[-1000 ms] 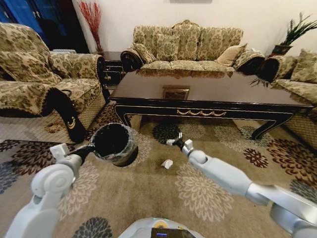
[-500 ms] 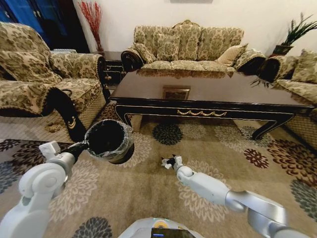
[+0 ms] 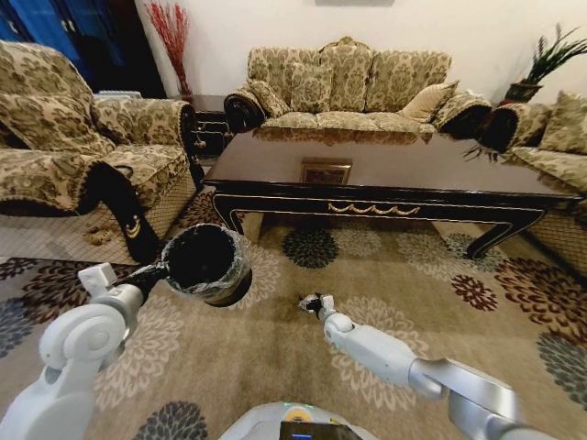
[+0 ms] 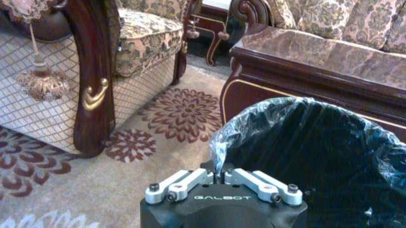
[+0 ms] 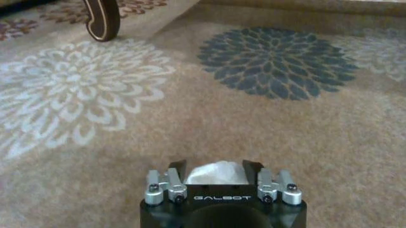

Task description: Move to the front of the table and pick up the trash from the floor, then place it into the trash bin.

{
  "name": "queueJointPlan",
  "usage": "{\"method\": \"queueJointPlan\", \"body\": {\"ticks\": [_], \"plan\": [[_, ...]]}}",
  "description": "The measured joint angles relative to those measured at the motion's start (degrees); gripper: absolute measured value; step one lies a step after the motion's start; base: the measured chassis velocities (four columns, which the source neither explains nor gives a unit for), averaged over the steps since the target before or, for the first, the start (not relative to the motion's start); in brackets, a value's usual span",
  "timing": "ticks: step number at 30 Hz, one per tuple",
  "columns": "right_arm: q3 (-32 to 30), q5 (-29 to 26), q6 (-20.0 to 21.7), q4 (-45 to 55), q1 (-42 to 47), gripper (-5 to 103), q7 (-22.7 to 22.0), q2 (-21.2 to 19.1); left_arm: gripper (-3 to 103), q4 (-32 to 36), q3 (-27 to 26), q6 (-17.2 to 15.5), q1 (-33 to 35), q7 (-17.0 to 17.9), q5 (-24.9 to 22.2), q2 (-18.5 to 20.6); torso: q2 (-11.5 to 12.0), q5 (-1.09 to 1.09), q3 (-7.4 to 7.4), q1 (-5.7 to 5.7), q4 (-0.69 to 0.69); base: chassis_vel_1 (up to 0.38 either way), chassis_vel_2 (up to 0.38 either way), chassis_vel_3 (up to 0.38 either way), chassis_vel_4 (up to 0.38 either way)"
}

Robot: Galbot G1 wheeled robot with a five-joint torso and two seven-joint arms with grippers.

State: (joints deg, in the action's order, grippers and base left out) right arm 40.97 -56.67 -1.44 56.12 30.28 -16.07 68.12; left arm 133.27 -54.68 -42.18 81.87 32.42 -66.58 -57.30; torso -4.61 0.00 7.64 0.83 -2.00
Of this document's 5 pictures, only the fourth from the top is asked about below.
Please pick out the floral patterned carpet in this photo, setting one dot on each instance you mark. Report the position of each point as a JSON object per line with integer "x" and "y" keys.
{"x": 111, "y": 166}

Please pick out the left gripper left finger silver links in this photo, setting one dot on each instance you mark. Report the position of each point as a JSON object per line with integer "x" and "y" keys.
{"x": 186, "y": 184}

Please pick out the floral patterned sofa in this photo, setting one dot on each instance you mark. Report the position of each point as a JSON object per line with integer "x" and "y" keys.
{"x": 343, "y": 21}

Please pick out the dark wood coffee table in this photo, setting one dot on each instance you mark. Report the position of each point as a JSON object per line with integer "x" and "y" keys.
{"x": 317, "y": 71}

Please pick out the small brown tassel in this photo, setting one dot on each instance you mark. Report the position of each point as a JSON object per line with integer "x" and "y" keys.
{"x": 224, "y": 35}
{"x": 193, "y": 32}

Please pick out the black trash bin with bag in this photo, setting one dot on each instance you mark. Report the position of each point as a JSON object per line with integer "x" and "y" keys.
{"x": 310, "y": 161}

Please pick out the dark wood side table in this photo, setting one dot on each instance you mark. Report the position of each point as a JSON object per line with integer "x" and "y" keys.
{"x": 213, "y": 31}

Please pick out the patterned armchair with wood frame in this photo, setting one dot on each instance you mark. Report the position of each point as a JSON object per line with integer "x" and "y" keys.
{"x": 95, "y": 71}

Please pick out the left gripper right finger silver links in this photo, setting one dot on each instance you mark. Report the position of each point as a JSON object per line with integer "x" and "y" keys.
{"x": 264, "y": 185}

